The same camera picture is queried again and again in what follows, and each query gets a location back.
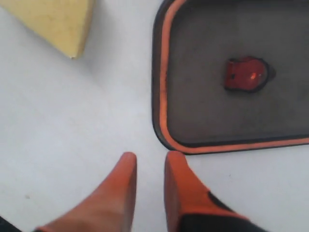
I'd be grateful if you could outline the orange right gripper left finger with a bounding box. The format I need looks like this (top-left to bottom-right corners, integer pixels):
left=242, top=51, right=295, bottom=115
left=36, top=152, right=137, bottom=232

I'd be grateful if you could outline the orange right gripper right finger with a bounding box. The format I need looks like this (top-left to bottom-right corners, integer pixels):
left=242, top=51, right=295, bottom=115
left=164, top=151, right=264, bottom=232

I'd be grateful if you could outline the dark lid with orange seal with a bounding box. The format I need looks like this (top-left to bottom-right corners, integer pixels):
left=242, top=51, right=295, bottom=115
left=152, top=0, right=309, bottom=154

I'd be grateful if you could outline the yellow toy cheese wedge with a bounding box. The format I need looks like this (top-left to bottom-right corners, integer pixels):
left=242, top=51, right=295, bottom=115
left=0, top=0, right=95, bottom=58

